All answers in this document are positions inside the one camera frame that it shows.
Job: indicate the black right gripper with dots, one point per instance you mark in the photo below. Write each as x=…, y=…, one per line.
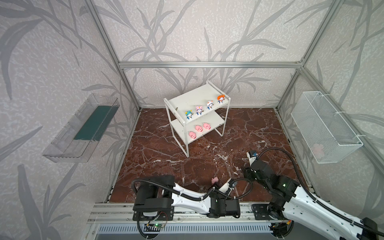
x=250, y=172

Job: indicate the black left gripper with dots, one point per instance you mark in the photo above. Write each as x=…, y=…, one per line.
x=220, y=186

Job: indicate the pink pig toy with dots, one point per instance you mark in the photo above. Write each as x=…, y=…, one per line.
x=207, y=126
x=214, y=180
x=192, y=135
x=199, y=128

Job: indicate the teal blue cat figurine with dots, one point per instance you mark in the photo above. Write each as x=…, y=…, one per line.
x=189, y=114

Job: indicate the orange blue figurine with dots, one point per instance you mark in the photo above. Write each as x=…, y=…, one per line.
x=221, y=98

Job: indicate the white blue round figurine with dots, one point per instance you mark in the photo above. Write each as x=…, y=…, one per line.
x=210, y=105

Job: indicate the pink hat blue figurine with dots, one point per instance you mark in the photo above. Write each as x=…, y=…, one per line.
x=199, y=110

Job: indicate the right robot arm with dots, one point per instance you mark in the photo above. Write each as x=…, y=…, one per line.
x=293, y=202

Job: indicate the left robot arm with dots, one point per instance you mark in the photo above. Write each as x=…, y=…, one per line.
x=158, y=196

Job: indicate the white two-tier metal shelf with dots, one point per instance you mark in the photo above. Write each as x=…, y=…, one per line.
x=216, y=117

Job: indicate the pink toy in basket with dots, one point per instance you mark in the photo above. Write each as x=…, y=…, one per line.
x=318, y=151

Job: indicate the green circuit board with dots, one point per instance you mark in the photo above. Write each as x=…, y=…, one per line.
x=155, y=226

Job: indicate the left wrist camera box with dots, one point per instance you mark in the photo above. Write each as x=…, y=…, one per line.
x=226, y=188

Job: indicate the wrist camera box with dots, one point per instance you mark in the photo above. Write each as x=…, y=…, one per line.
x=252, y=156
x=226, y=188

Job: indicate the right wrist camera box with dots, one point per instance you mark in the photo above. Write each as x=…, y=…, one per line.
x=252, y=156

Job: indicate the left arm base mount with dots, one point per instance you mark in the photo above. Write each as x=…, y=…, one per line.
x=142, y=218

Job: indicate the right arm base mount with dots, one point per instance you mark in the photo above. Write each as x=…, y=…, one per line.
x=279, y=230

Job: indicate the white wire mesh basket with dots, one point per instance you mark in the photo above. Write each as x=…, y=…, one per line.
x=320, y=123

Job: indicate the aluminium enclosure frame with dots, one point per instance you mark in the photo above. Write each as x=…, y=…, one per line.
x=299, y=66

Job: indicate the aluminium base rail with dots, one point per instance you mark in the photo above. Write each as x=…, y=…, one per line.
x=244, y=217

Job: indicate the clear plastic wall bin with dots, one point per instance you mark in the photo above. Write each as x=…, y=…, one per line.
x=79, y=138

